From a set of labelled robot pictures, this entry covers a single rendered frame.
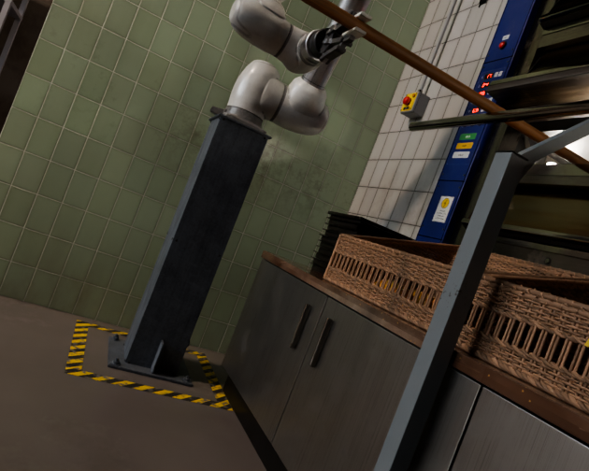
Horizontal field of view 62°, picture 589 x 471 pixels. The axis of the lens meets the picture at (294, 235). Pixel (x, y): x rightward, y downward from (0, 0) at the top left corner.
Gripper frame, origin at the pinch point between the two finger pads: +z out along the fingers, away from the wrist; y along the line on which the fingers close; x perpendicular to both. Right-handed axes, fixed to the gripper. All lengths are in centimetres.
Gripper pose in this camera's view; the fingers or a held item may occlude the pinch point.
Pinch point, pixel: (356, 26)
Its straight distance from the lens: 126.8
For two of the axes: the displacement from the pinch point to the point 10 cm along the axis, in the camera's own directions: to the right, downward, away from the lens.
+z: 3.7, 1.4, -9.2
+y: -3.6, 9.3, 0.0
